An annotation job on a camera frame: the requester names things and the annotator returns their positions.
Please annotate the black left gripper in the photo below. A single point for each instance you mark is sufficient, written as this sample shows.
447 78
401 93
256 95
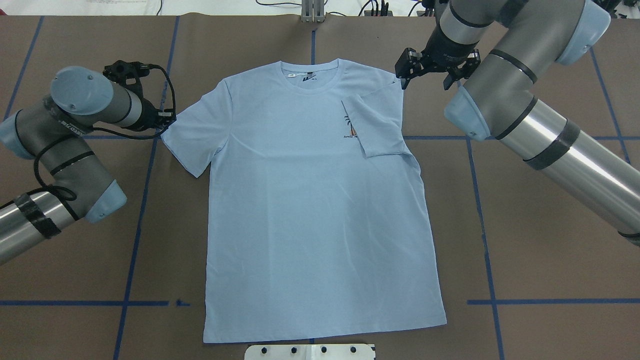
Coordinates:
149 115

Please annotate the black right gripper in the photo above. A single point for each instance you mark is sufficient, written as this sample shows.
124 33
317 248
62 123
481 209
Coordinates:
446 51

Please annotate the light blue t-shirt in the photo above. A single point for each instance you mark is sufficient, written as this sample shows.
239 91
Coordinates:
317 220

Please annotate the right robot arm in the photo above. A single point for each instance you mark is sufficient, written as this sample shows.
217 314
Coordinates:
501 48

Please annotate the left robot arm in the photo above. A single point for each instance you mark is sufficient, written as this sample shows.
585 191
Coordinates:
73 183

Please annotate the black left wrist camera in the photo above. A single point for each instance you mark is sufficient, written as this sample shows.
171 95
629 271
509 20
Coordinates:
126 73

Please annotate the aluminium frame post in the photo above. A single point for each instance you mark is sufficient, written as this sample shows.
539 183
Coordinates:
313 11

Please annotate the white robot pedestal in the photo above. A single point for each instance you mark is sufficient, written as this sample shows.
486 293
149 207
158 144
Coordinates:
341 351

